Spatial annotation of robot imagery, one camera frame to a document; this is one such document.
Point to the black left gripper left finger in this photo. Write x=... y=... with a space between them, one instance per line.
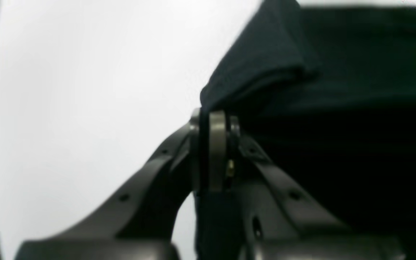
x=137 y=221

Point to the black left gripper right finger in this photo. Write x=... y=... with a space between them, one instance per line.
x=281 y=220

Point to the black printed T-shirt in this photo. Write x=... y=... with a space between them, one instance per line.
x=330 y=94

